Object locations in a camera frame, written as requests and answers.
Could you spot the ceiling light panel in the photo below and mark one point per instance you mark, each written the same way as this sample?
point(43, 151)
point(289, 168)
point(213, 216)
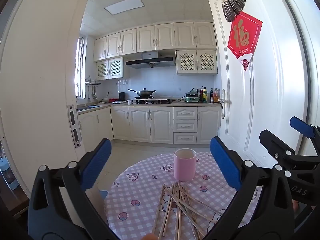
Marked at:
point(125, 5)

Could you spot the kitchen window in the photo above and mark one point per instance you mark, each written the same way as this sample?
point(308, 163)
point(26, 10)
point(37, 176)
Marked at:
point(80, 67)

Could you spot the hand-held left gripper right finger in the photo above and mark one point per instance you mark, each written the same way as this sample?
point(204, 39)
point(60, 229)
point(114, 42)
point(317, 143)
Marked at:
point(225, 162)

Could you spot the green countertop appliance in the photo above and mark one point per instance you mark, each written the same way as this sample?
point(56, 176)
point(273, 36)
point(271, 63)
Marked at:
point(192, 97)

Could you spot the metal door strike plate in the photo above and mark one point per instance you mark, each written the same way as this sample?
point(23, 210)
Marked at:
point(74, 126)

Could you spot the lattice door wall cabinet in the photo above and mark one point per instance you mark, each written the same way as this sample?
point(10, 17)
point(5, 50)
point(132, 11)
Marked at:
point(110, 68)
point(196, 62)

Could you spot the red diamond door poster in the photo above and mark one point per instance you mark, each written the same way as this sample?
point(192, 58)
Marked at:
point(243, 37)

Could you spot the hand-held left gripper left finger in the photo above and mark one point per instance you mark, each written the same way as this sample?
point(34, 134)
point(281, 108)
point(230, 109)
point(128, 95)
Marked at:
point(96, 165)

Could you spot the black gas stove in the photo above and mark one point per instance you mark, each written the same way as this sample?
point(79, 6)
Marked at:
point(152, 101)

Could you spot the steel range hood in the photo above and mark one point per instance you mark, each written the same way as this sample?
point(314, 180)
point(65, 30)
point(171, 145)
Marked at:
point(150, 61)

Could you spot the pink checked tablecloth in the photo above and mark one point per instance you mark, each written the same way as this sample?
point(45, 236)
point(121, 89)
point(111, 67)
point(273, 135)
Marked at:
point(140, 187)

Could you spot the steel wok with lid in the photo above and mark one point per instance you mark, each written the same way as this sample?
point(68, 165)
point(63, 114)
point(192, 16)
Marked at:
point(145, 93)

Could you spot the red cap sauce bottle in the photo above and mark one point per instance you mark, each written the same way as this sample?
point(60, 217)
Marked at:
point(201, 95)

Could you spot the black base blender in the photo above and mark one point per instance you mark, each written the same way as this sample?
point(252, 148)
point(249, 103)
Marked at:
point(121, 96)

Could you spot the green dish soap bottle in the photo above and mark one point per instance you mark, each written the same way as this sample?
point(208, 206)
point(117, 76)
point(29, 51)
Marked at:
point(205, 96)

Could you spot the blue stool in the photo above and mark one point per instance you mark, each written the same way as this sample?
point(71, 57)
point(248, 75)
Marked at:
point(103, 195)

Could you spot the white door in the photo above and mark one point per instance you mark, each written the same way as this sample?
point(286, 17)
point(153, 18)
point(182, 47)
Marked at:
point(270, 92)

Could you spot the red container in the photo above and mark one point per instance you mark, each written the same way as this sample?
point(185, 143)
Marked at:
point(114, 100)

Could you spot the person's right hand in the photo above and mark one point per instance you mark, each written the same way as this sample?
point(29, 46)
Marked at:
point(295, 205)

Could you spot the steel kitchen sink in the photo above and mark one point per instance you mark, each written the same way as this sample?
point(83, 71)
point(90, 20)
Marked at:
point(87, 107)

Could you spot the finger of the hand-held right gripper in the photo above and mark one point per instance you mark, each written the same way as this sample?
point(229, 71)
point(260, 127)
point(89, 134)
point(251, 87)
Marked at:
point(272, 140)
point(301, 127)

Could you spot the feather fan decoration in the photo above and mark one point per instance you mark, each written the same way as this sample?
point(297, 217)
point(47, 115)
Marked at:
point(232, 2)

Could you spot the blue water bottle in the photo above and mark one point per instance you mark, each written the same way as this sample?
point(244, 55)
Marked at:
point(8, 175)

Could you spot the cream base cabinets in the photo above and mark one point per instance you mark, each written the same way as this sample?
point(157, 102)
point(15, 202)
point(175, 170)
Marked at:
point(150, 123)

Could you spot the hanging kitchen utensils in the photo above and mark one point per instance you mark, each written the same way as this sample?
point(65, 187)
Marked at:
point(93, 93)

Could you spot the wall utensil rack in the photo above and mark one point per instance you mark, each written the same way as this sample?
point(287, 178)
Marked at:
point(92, 82)

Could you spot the bunch of wooden chopsticks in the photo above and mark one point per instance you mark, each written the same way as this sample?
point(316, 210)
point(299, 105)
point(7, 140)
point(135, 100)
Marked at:
point(178, 212)

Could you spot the pink cup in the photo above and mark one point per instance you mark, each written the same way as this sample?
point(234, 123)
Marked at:
point(185, 167)

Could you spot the dark sauce bottle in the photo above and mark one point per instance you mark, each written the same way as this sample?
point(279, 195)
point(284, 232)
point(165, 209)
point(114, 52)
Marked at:
point(211, 97)

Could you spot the cream upper cabinet row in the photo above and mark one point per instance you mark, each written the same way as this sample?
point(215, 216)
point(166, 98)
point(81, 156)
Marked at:
point(162, 36)

